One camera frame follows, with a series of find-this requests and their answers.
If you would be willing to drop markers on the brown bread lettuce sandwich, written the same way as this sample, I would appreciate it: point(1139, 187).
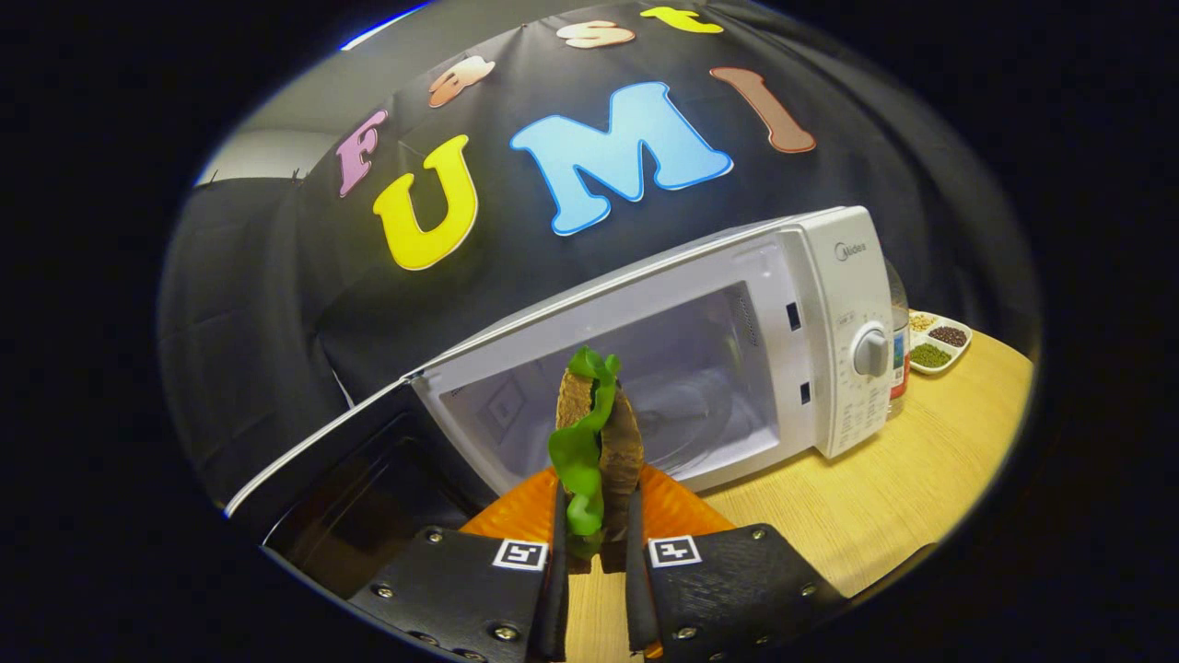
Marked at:
point(626, 442)

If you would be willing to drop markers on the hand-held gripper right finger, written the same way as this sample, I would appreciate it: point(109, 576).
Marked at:
point(637, 589)

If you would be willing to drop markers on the white microwave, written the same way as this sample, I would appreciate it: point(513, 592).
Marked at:
point(820, 304)

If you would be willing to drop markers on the clear bottle with label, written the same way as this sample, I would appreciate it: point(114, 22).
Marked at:
point(898, 359)

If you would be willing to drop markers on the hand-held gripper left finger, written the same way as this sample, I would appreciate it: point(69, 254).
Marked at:
point(557, 589)

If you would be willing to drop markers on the white divided seed dish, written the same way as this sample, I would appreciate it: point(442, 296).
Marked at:
point(938, 343)

